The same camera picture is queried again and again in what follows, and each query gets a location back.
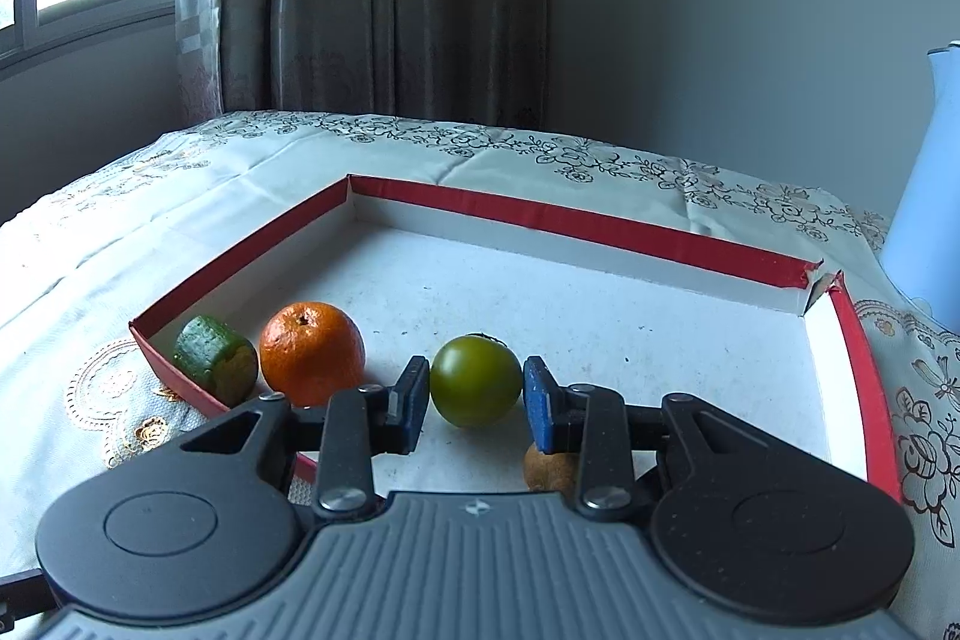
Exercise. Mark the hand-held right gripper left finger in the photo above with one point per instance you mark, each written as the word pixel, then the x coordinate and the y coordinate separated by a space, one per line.
pixel 409 411

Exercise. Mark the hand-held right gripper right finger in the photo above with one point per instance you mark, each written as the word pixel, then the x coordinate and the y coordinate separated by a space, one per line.
pixel 541 411

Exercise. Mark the small brown fruit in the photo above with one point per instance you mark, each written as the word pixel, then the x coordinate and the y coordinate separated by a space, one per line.
pixel 547 469

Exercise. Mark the green tomato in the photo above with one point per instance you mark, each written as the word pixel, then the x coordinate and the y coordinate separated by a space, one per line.
pixel 475 381

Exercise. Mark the orange mandarin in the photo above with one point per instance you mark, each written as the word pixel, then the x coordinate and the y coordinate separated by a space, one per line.
pixel 311 351

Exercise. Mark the red cardboard box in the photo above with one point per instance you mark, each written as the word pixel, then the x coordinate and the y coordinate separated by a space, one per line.
pixel 600 310

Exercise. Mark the flat-cut cucumber piece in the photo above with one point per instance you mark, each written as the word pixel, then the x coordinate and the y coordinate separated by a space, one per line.
pixel 214 359

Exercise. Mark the white floral tablecloth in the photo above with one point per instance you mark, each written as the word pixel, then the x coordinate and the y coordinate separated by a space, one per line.
pixel 112 235

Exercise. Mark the light blue electric kettle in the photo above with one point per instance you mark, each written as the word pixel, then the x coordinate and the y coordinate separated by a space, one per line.
pixel 926 220

